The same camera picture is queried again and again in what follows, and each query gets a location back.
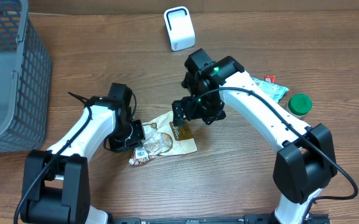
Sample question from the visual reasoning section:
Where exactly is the beige snack pouch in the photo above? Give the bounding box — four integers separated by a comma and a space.
129, 111, 197, 166

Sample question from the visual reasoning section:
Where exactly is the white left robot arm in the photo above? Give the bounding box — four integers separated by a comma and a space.
13, 83, 145, 224

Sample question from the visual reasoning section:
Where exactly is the green lid jar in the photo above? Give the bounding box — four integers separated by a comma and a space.
287, 93, 312, 116

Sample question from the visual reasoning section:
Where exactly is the teal wet wipes packet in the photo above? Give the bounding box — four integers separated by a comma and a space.
252, 77, 289, 103

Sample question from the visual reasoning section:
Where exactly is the red candy bar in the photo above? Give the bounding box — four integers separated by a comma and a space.
264, 75, 276, 83

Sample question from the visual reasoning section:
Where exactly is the white barcode scanner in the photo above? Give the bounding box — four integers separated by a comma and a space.
163, 6, 195, 52

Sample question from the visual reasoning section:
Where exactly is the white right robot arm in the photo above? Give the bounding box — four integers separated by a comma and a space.
172, 49, 337, 223

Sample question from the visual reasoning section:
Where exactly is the dark plastic mesh basket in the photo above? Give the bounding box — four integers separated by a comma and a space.
0, 0, 52, 152

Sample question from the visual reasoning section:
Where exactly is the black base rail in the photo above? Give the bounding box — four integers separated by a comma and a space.
113, 216, 331, 224

